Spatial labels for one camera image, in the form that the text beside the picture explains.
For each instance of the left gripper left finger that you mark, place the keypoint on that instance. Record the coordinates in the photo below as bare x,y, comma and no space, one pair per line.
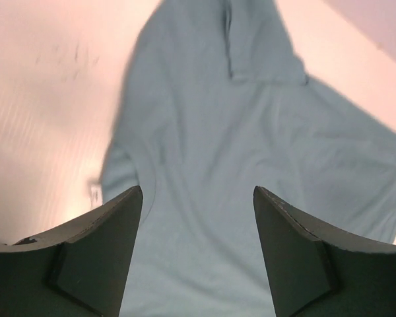
79,268

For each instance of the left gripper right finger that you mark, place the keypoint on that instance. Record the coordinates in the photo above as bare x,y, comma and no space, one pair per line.
316,269

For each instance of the blue-grey t shirt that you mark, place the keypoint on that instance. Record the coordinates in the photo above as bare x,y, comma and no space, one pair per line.
217,103

